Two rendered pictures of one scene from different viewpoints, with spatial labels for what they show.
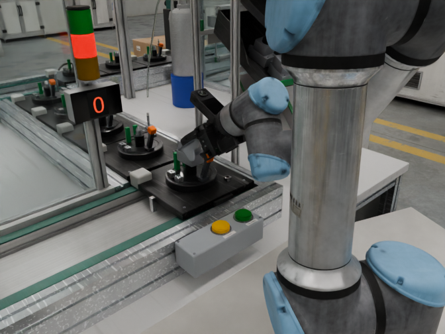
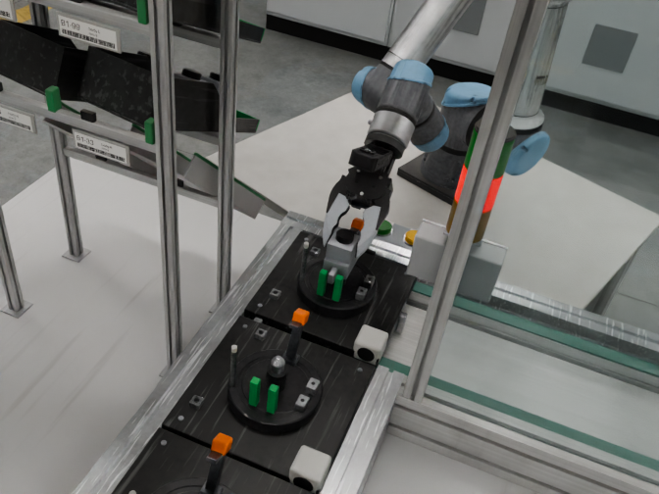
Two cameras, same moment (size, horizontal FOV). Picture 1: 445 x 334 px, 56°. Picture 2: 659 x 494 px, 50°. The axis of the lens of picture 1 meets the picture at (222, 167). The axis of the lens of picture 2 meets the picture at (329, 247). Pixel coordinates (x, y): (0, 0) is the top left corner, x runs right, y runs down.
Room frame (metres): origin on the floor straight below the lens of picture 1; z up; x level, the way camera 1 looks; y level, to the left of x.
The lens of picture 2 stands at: (1.49, 0.83, 1.81)
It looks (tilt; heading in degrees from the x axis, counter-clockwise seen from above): 40 degrees down; 238
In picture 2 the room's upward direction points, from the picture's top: 8 degrees clockwise
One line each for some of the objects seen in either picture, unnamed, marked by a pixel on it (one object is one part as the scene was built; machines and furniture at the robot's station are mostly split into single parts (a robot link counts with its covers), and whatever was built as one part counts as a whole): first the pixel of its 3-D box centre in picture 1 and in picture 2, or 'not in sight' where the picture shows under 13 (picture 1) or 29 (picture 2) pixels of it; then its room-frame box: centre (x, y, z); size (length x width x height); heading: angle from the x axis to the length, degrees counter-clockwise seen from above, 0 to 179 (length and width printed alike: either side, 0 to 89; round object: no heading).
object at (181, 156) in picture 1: (187, 148); (340, 253); (1.00, 0.09, 1.06); 0.08 x 0.04 x 0.07; 42
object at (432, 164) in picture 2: not in sight; (454, 155); (0.48, -0.27, 0.93); 0.15 x 0.15 x 0.10
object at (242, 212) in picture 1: (243, 216); (380, 228); (0.82, -0.05, 0.96); 0.04 x 0.04 x 0.02
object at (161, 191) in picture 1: (191, 182); (335, 292); (0.99, 0.08, 0.96); 0.24 x 0.24 x 0.02; 41
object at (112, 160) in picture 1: (139, 138); (277, 374); (1.18, 0.25, 1.01); 0.24 x 0.24 x 0.13; 41
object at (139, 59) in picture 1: (154, 52); not in sight; (2.50, 0.39, 1.01); 0.24 x 0.24 x 0.13; 41
